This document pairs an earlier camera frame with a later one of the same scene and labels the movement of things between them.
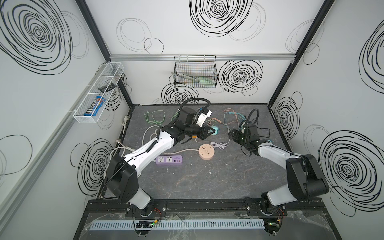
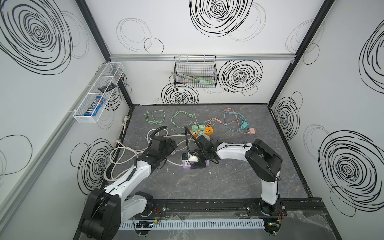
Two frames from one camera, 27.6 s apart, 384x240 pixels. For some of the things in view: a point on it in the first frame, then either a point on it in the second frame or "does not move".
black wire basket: [195, 71] does not move
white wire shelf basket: [90, 109] does not move
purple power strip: [170, 160] -> [186, 164]
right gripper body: [237, 136] -> [201, 152]
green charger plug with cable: [146, 114] does not move
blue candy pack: [92, 107] does not move
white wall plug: [126, 117] does not move
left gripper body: [202, 131] -> [167, 144]
